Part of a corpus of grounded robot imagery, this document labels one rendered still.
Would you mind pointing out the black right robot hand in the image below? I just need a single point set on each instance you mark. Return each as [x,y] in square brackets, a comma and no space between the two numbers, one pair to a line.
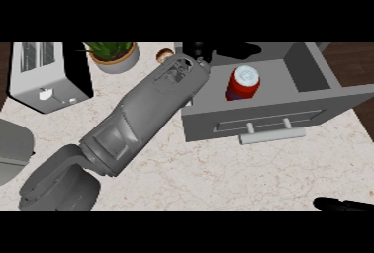
[335,204]

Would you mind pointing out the green plant in pot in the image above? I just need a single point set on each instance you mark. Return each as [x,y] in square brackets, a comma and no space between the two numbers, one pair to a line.
[112,54]

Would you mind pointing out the grey drawer box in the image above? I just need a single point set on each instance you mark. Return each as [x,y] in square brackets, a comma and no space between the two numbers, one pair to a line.
[214,89]

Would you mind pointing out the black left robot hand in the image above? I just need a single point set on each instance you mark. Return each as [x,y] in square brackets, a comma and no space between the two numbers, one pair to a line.
[238,50]

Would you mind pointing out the red can with white lid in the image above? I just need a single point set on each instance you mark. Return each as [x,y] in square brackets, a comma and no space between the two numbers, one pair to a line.
[242,85]

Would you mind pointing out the small brown round object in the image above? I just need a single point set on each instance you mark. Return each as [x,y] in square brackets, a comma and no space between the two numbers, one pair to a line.
[164,55]

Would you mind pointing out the white toaster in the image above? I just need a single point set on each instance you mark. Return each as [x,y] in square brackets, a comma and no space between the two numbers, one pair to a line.
[41,75]

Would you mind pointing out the grey rounded appliance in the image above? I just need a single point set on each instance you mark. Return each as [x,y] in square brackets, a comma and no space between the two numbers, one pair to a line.
[12,148]

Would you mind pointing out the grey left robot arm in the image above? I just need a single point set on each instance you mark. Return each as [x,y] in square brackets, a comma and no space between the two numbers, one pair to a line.
[146,105]

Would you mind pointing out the grey drawer front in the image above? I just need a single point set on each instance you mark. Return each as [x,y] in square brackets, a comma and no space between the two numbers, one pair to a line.
[204,126]

